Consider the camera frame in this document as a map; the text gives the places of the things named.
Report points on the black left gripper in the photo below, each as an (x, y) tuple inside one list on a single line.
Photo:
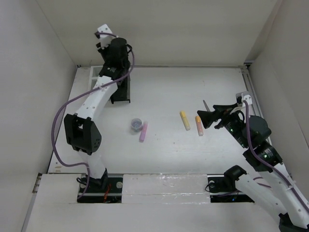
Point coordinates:
[(104, 52)]

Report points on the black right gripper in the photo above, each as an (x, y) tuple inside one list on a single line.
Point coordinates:
[(207, 117)]

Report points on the purple highlighter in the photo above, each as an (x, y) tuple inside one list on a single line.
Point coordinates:
[(143, 131)]

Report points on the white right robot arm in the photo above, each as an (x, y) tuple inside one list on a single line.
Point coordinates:
[(283, 200)]

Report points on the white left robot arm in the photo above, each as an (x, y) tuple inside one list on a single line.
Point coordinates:
[(81, 128)]

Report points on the orange highlighter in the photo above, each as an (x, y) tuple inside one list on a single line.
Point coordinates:
[(199, 126)]

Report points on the white slatted pen holder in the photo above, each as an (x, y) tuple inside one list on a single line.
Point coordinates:
[(94, 74)]

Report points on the black slatted pen holder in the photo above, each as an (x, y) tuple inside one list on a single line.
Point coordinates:
[(122, 94)]

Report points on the yellow highlighter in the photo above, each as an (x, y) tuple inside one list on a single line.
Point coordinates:
[(185, 120)]

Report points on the paper clip tub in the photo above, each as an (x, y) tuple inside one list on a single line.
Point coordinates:
[(136, 124)]

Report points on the black handled scissors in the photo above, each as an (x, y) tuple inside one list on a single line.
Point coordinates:
[(206, 106)]

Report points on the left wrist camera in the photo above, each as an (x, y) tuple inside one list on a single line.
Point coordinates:
[(104, 35)]

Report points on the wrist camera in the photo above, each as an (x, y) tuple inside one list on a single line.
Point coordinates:
[(243, 97), (104, 35)]

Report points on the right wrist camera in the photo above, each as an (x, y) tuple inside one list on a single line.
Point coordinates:
[(243, 97)]

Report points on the aluminium rail right side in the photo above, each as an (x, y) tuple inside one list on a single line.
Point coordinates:
[(249, 86)]

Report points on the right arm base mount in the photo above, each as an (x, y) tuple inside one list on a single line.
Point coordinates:
[(222, 187)]

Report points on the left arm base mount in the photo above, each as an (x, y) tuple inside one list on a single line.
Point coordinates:
[(108, 189)]

